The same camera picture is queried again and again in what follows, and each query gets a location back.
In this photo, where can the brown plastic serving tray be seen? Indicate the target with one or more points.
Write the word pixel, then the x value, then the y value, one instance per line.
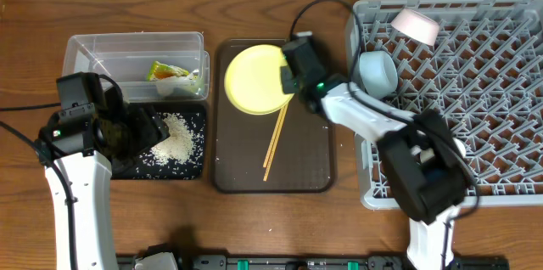
pixel 303 162

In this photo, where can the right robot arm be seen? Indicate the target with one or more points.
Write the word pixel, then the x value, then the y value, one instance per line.
pixel 424 167

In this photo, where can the yellow plate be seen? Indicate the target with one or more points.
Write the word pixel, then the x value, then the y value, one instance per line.
pixel 252 80

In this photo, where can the white green cup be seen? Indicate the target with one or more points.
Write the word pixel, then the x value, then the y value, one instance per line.
pixel 461 147

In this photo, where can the wooden chopstick right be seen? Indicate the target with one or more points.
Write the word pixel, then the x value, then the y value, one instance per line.
pixel 268 168

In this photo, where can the grey dishwasher rack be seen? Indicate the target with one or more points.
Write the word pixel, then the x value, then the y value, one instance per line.
pixel 483 75

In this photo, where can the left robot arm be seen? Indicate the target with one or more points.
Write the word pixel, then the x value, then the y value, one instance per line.
pixel 81 148

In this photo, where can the white tissue wad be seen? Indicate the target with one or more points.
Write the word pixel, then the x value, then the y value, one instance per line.
pixel 177 86

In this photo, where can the wooden chopstick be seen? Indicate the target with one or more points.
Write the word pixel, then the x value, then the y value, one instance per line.
pixel 276 132
pixel 268 168

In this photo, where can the black plastic tray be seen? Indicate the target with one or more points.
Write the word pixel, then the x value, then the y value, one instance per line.
pixel 191 112

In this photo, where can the clear plastic bin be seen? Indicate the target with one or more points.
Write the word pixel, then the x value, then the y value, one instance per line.
pixel 127 58

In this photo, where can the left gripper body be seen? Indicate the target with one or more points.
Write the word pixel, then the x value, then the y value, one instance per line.
pixel 136 135

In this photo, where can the green snack wrapper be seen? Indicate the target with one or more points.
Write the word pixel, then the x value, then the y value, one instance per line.
pixel 160 71

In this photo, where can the light blue bowl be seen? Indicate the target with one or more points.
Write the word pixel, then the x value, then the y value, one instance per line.
pixel 376 73

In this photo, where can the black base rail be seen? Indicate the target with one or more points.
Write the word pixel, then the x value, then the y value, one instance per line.
pixel 167 257

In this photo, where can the pink white bowl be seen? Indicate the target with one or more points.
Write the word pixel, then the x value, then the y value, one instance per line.
pixel 416 26

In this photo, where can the wooden chopstick left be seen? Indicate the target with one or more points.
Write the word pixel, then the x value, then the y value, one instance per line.
pixel 276 132

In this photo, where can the pile of white rice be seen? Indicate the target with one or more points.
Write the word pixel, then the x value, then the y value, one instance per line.
pixel 183 146

